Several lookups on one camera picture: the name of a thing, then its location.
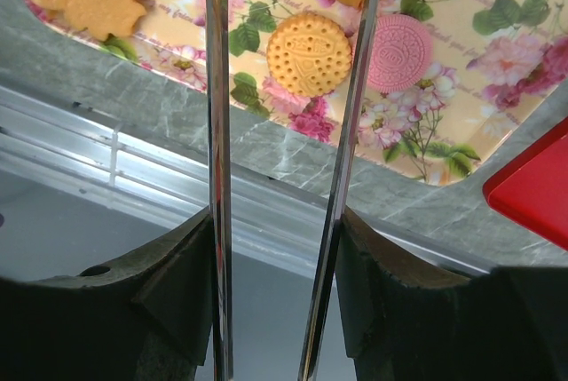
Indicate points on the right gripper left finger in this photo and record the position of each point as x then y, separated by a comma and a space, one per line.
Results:
146, 315

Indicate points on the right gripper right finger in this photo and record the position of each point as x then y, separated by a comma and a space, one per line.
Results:
406, 319

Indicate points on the metal tongs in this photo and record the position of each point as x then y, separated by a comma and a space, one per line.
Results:
220, 192

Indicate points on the red box lid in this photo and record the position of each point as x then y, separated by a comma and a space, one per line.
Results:
531, 190

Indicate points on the floral serving tray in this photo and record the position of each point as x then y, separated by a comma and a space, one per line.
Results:
448, 80

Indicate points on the aluminium rail frame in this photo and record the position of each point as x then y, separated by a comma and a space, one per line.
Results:
79, 150

